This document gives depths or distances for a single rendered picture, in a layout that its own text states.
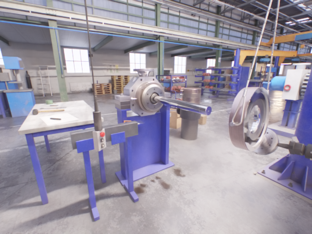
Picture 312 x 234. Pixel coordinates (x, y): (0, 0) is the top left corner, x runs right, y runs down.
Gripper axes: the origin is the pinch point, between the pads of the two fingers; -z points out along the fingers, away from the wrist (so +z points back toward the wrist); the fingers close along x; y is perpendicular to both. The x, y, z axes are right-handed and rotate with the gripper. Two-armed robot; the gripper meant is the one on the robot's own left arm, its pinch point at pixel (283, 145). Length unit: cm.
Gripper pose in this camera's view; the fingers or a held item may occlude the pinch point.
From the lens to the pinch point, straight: 130.5
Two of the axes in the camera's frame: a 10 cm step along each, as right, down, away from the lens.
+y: 4.8, -8.5, 2.3
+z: 6.1, 1.3, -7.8
